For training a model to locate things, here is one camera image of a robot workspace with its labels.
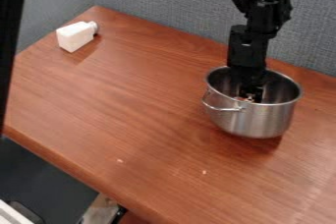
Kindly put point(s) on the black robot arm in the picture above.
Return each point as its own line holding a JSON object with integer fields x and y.
{"x": 265, "y": 17}

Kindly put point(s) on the table leg frame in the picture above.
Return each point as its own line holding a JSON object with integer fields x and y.
{"x": 104, "y": 211}

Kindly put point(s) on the white plastic bottle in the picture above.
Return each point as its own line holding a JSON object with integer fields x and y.
{"x": 73, "y": 36}

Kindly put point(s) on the shiny metal pot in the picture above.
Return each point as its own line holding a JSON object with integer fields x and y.
{"x": 260, "y": 120}

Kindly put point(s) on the white toy mushroom red cap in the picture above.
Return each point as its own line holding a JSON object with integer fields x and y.
{"x": 245, "y": 99}

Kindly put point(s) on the black vertical bar at left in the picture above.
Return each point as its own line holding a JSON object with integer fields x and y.
{"x": 11, "y": 15}

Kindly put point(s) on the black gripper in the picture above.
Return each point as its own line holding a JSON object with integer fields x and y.
{"x": 247, "y": 54}

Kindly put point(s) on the white box at corner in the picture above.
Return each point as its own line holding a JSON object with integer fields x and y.
{"x": 9, "y": 216}

